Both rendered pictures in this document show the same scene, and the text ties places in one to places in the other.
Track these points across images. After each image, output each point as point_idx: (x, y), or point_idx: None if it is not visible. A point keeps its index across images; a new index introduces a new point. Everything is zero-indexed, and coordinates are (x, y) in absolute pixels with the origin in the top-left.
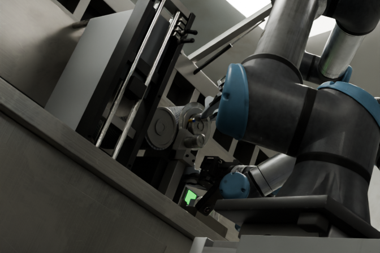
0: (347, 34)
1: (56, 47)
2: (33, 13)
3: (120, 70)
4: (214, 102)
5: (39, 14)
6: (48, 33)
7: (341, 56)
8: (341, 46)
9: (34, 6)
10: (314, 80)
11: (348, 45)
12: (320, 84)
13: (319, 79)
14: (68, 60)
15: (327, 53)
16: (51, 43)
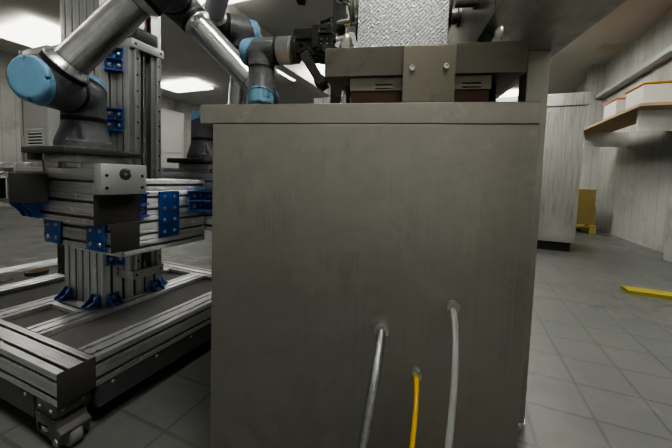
0: (216, 25)
1: (453, 34)
2: (448, 37)
3: None
4: None
5: (449, 32)
6: (451, 34)
7: (217, 3)
8: (218, 12)
9: (448, 32)
10: None
11: (214, 12)
12: None
13: None
14: (456, 29)
15: None
16: (452, 36)
